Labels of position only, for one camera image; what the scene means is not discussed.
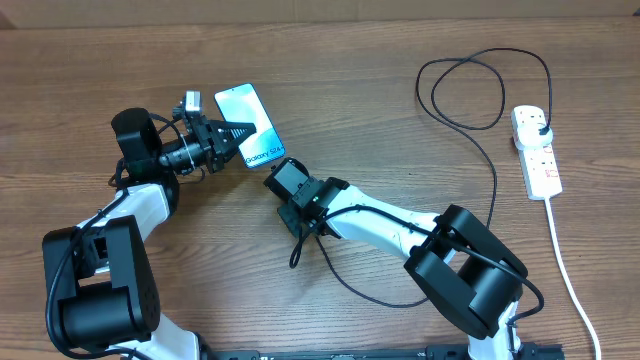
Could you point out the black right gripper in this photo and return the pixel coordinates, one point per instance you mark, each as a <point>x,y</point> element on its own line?
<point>293,216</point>

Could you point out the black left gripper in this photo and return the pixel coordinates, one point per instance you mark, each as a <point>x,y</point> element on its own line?
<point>203,129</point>

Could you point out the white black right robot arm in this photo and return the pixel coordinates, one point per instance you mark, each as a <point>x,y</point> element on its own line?
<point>464,270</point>

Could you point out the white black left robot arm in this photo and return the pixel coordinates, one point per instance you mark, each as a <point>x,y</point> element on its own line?
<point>102,297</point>

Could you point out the white charger plug adapter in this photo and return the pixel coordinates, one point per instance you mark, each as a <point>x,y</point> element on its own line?
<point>532,136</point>

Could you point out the white power strip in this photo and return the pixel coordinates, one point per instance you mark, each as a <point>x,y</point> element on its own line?
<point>539,166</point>

